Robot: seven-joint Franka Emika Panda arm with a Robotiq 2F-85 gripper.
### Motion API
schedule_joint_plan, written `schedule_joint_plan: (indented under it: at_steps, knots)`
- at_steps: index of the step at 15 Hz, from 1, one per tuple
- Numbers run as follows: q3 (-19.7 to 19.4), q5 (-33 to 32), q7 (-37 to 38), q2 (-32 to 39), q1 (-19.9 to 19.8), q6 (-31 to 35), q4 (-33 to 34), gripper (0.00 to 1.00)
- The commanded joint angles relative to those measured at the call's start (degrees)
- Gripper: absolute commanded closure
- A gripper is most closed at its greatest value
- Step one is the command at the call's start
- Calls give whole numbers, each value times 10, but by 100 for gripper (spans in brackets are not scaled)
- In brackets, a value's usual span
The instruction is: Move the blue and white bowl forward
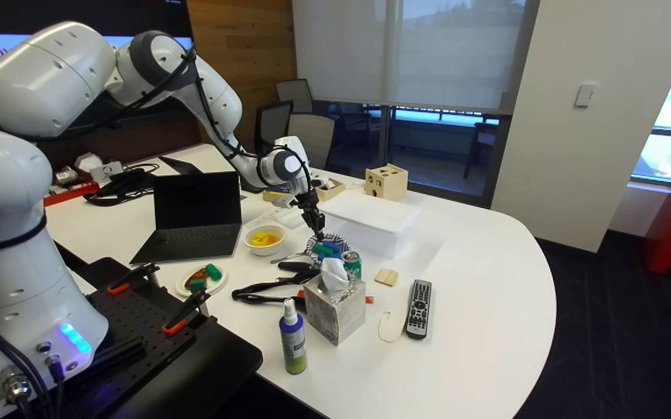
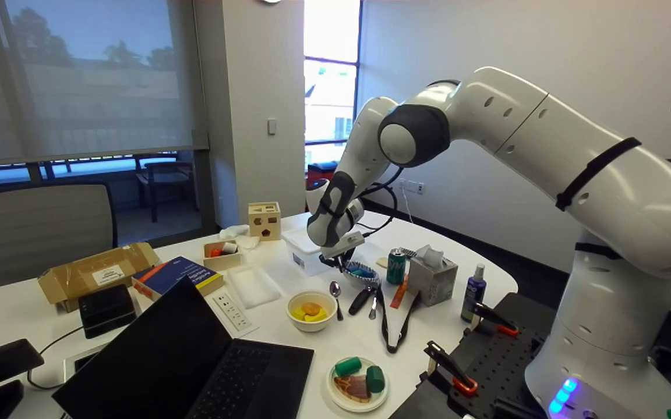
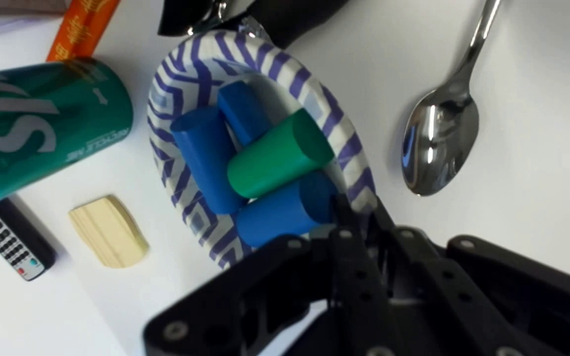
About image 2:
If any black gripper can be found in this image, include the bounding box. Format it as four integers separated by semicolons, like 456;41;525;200
319;229;368;273

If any silver spoon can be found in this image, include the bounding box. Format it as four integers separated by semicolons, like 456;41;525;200
328;279;345;323

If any white rectangular container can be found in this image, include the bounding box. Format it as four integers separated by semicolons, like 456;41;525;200
282;229;338;278

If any green can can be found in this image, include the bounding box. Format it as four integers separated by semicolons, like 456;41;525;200
385;247;410;286

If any orange marker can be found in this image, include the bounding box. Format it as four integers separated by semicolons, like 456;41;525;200
388;279;413;311

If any grey tissue box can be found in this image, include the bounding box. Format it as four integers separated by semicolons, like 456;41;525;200
405;244;458;308

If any wooden shape sorter box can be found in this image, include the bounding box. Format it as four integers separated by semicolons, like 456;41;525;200
244;200;283;242

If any green toy vegetable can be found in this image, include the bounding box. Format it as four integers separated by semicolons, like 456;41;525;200
331;353;363;380
363;363;386;396

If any white power strip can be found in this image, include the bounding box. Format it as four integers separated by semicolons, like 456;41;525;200
211;286;259;337

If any small wooden tray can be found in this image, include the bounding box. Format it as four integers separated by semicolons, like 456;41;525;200
203;237;244;269

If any blue spray bottle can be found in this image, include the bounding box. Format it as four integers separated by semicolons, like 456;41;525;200
458;265;488;323

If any white plate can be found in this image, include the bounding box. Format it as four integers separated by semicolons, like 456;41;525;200
324;353;391;414

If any blue and yellow book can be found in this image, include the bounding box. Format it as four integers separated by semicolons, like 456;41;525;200
133;257;226;301

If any black perforated base board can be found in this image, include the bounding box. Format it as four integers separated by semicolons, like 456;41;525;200
388;292;565;419

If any dark outdoor bench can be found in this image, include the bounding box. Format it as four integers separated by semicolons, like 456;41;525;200
133;152;201;223

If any black laptop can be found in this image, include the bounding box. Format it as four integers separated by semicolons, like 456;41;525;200
52;278;316;419

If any black small box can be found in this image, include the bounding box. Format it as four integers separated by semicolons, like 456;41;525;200
77;282;138;339

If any brown cardboard box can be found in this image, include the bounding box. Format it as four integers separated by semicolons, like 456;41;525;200
35;240;163;314

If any grey office chair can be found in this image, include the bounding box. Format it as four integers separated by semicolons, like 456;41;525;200
0;180;118;294

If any grey roller blind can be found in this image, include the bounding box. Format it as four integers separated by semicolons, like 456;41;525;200
0;0;196;171

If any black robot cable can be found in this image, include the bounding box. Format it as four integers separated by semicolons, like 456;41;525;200
357;166;405;237

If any black clamp orange handle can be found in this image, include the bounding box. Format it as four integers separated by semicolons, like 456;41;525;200
422;337;483;399
470;301;521;339

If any grey power cable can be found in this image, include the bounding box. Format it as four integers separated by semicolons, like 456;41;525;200
26;323;89;391

